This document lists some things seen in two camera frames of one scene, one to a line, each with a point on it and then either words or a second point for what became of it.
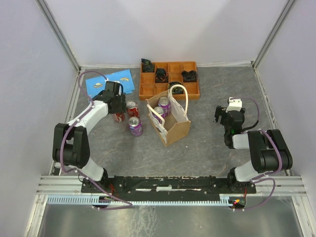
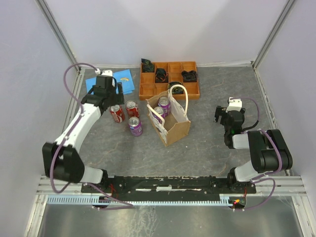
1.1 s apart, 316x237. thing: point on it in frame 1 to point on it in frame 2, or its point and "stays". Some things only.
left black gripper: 122,107 to 118,98
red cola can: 133,108 stays
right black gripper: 220,111 stays
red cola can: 119,117 stays
